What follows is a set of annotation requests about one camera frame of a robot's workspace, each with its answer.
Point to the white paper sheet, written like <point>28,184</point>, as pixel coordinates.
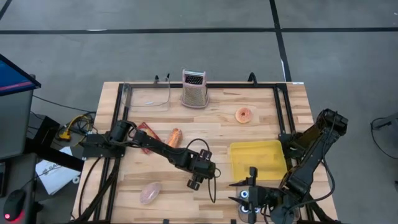
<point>56,174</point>

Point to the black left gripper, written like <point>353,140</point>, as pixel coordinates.
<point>203,169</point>

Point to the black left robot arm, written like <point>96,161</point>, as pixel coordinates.
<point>155,146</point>

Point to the black box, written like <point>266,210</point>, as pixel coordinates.
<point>42,127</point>

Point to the computer monitor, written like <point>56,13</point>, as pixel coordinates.
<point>15,102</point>

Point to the clear plastic container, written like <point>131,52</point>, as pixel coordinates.
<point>240,201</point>
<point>146,96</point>

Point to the yellow plastic tray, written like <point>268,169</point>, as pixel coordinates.
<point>258,158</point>

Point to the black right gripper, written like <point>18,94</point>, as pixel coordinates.
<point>259,199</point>

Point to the blue food colouring bottle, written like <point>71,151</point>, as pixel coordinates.
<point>244,194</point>

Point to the pink sugared bun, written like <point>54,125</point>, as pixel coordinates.
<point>150,193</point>

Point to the black aluminium rig frame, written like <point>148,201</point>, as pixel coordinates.
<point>202,85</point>

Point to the black computer mouse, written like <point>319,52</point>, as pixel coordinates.
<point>14,205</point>

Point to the golden bread loaf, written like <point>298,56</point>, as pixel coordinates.
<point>174,138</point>

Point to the steel box grater pink trim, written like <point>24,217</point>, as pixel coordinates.
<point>194,93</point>

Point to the red snack packet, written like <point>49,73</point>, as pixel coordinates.
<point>146,129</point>

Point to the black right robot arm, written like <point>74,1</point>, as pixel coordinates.
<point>311,155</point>

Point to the white tape roll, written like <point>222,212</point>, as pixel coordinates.
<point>76,180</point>

